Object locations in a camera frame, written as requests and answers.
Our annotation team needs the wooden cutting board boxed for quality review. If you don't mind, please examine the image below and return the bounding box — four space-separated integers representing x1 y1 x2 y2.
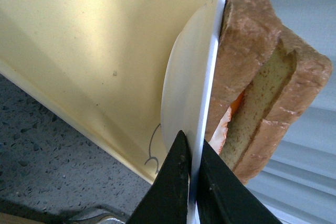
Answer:
1 211 64 223

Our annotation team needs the yellow bear tray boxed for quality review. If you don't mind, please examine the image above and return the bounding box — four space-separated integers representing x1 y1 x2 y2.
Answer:
1 0 207 183

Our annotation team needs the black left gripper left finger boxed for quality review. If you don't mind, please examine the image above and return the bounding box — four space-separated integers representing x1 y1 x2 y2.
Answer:
127 131 190 223

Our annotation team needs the bread slice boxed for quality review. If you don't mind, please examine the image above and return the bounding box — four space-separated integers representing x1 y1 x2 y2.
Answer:
205 0 281 141
219 26 333 186

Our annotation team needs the fake fried egg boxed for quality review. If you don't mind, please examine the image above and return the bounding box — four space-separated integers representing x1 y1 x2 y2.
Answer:
209 91 244 154

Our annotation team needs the grey curtain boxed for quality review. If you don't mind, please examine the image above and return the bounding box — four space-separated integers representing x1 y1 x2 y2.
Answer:
247 0 335 223

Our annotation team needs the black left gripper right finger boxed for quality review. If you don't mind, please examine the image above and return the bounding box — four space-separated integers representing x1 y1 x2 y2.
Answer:
197 142 281 224

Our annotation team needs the white round plate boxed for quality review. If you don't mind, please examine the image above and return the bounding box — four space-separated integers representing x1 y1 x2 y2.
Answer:
161 0 226 223

